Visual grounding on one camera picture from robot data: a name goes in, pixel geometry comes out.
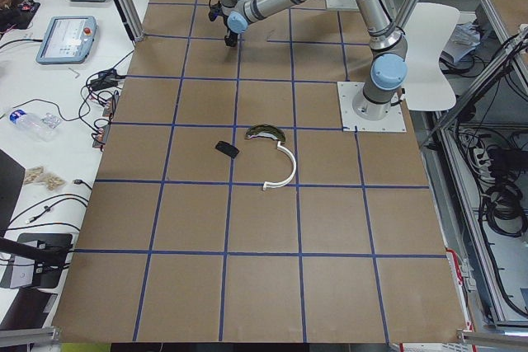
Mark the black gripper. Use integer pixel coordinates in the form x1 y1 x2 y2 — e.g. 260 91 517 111
224 29 239 48

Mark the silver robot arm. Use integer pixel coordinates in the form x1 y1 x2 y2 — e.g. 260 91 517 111
208 0 408 121

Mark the green curved brake shoe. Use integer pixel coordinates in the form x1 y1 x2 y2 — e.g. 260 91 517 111
244 124 286 143

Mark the black brake pad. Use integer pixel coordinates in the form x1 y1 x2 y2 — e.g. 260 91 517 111
215 140 239 159

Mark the near blue teach pendant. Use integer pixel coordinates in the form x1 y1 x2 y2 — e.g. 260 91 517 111
35 16 97 65

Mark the white plastic chair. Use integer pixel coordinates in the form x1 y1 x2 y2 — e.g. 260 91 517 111
403 2 460 111

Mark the clear plastic water bottle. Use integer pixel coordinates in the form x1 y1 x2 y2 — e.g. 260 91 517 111
9 109 55 142

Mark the black monitor stand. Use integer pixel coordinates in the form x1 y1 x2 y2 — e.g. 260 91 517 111
1 233 73 289

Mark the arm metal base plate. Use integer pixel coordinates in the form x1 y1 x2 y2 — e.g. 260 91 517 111
337 82 407 133
325 0 359 12

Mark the white curved plastic bracket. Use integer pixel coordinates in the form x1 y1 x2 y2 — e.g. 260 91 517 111
262 142 298 191

